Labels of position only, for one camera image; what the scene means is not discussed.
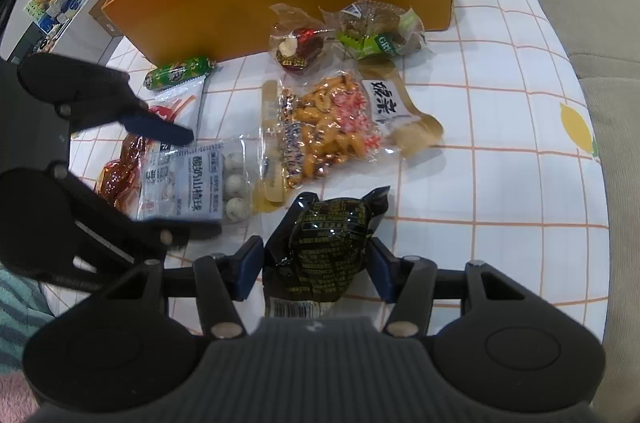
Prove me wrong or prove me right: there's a white hawthorn ball packet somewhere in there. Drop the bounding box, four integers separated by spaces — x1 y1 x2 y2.
137 138 273 224

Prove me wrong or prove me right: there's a green wrapped cake packet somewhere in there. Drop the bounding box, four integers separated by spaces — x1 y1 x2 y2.
320 0 426 60

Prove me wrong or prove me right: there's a white sideboard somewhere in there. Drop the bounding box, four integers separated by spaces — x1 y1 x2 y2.
0 0 131 66

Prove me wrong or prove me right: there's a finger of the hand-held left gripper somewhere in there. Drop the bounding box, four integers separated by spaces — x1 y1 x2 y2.
57 70 196 144
45 162 224 290

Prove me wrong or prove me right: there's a clear orange peanut packet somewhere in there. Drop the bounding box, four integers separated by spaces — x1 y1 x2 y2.
252 70 401 214

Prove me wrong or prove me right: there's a teal striped cloth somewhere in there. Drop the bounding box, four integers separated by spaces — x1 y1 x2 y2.
0 268 56 379

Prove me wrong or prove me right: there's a green sausage stick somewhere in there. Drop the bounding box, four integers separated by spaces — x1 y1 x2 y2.
145 57 219 91

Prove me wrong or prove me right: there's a white checked tablecloth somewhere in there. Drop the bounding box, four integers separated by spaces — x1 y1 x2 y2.
40 0 613 339

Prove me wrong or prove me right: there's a clear red strip packet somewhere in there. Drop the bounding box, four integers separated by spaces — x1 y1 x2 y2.
147 83 206 138

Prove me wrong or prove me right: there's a red-brown glossy snack packet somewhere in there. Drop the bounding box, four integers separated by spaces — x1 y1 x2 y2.
97 135 156 208

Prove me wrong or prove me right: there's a brown packet with white label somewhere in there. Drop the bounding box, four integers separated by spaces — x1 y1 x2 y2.
360 70 445 158

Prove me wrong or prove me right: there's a black snack packet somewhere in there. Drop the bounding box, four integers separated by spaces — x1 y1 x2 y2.
262 185 391 319

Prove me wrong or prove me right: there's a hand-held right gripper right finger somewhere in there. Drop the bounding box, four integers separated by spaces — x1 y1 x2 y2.
368 237 535 337

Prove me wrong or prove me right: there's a clear date walnut packet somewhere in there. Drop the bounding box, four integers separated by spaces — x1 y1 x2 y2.
268 4 333 76

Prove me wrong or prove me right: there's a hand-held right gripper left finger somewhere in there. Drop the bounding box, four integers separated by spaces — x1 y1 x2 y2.
97 237 264 338

